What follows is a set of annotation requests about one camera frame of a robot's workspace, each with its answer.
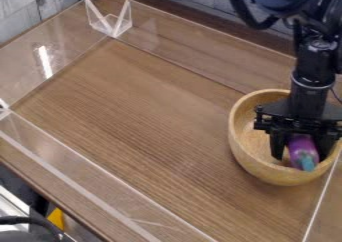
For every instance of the brown wooden bowl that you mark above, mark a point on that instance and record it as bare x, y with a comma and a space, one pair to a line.
250, 144

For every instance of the purple toy eggplant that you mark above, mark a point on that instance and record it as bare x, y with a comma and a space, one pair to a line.
303, 154

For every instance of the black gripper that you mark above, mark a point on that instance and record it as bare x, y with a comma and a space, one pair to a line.
278, 121

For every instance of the yellow object under table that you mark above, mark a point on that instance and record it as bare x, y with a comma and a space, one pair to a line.
55, 218

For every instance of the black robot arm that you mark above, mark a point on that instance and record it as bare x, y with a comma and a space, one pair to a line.
305, 113

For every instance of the clear acrylic wall enclosure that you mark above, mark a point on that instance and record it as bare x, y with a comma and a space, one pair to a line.
115, 97

